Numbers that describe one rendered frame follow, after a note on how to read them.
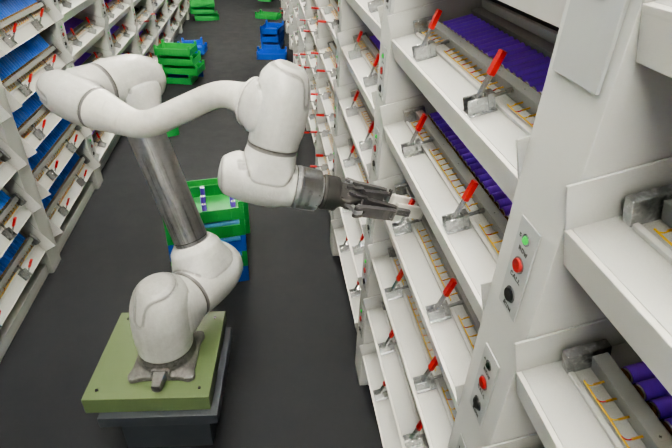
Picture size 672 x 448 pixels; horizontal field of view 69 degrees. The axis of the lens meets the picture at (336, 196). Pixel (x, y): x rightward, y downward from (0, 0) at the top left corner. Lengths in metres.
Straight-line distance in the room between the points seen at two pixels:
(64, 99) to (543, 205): 1.06
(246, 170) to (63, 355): 1.26
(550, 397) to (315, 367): 1.28
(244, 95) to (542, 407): 0.70
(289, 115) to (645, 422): 0.69
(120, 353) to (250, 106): 0.94
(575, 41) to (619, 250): 0.18
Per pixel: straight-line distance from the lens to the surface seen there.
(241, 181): 0.96
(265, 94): 0.92
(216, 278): 1.49
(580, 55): 0.48
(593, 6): 0.47
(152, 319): 1.38
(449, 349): 0.89
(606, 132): 0.47
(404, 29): 1.10
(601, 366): 0.61
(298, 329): 1.93
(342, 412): 1.71
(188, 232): 1.47
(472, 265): 0.75
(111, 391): 1.54
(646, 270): 0.47
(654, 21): 0.43
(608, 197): 0.50
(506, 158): 0.61
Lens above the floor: 1.41
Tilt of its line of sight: 32 degrees down
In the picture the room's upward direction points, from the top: 2 degrees clockwise
